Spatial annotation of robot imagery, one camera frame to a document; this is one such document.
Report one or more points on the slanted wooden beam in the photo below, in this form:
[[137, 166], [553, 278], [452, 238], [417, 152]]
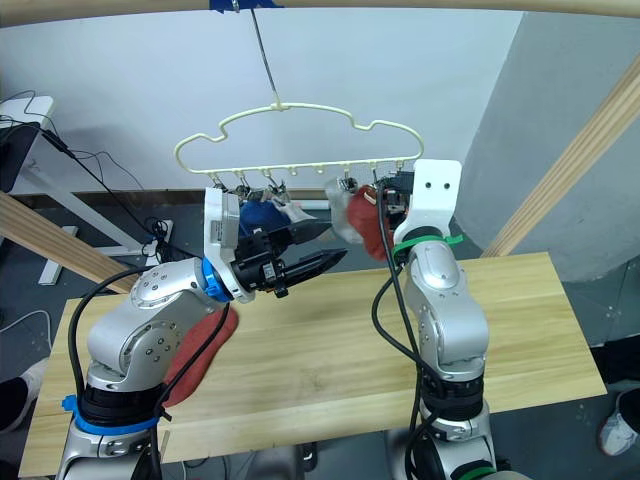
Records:
[[50, 235], [575, 160]]

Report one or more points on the red sock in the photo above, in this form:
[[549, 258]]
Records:
[[362, 215], [190, 380]]

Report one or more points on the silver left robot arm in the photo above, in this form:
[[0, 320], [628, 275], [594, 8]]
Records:
[[150, 310]]

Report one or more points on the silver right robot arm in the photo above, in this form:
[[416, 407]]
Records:
[[445, 320]]

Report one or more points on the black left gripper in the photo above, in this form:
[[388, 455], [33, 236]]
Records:
[[257, 270]]

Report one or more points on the blue sock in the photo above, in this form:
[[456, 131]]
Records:
[[257, 215]]

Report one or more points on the blue tape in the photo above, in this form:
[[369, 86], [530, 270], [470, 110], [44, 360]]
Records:
[[220, 4]]

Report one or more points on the curved wooden rail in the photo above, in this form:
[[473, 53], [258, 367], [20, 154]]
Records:
[[100, 12]]

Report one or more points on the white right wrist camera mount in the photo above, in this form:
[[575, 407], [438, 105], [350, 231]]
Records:
[[434, 200]]

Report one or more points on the grey sock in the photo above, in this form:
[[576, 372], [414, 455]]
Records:
[[300, 214]]

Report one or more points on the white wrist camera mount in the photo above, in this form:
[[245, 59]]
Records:
[[222, 220], [434, 200]]

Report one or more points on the white translucent sock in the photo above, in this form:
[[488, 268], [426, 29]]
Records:
[[340, 212]]

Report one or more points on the white sneaker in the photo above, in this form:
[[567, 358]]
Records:
[[620, 430]]

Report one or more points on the white power strip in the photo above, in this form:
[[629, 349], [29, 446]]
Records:
[[162, 235]]

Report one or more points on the white desk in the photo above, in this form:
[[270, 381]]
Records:
[[30, 107]]

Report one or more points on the cream plastic clip hanger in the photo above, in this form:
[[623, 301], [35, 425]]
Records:
[[276, 106]]

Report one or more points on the black and white shoe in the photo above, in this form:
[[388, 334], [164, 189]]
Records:
[[15, 400]]

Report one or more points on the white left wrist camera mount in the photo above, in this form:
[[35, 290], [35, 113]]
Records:
[[222, 220]]

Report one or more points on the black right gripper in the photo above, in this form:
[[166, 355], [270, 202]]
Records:
[[400, 192]]

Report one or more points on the black monitor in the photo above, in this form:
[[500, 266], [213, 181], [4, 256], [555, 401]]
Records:
[[15, 155]]

